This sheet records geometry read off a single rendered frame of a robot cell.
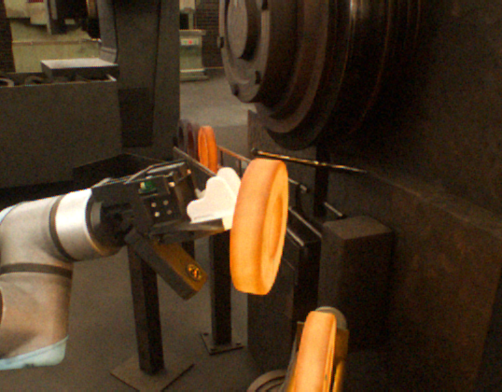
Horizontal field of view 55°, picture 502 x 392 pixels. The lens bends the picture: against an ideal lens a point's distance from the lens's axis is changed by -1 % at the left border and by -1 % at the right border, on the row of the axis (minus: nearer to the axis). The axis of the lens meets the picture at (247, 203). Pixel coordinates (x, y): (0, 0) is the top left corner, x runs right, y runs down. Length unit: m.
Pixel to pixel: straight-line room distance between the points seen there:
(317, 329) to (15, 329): 0.35
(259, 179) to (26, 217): 0.32
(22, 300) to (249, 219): 0.30
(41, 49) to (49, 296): 9.40
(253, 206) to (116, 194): 0.19
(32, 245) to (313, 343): 0.37
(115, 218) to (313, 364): 0.29
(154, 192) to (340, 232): 0.35
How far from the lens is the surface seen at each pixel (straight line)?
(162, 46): 3.82
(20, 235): 0.67
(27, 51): 9.99
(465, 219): 0.72
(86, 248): 0.62
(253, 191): 0.49
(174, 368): 1.75
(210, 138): 1.63
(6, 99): 3.26
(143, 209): 0.56
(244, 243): 0.48
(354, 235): 0.80
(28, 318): 0.63
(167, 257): 0.60
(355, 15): 0.75
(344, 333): 0.71
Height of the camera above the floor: 1.13
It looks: 21 degrees down
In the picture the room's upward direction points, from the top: straight up
